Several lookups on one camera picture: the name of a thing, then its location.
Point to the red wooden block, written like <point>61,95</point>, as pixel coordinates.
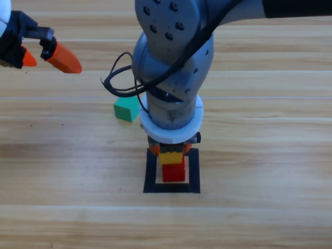
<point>173,172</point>

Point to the black tape square outline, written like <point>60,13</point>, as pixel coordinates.
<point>171,188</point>

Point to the yellow wooden block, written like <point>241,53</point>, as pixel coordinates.
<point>169,158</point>

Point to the green wooden block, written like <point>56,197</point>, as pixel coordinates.
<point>124,111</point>

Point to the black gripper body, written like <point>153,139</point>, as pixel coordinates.
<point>13,46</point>
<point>171,148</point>

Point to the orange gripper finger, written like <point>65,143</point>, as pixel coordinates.
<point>186,148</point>
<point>64,61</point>
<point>29,61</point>
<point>155,150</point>

